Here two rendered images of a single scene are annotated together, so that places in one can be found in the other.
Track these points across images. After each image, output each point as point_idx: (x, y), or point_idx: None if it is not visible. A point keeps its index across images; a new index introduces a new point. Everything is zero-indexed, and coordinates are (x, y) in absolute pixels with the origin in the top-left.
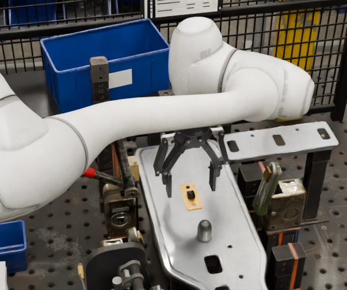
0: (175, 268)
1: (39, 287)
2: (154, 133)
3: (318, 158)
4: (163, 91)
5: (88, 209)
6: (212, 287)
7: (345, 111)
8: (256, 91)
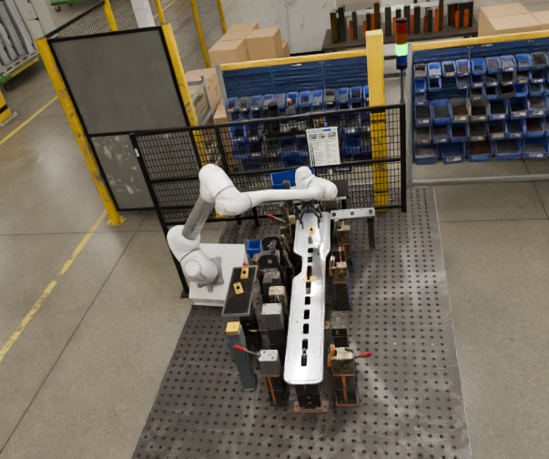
0: (297, 250)
1: None
2: None
3: (369, 221)
4: None
5: None
6: (307, 256)
7: (409, 208)
8: (313, 189)
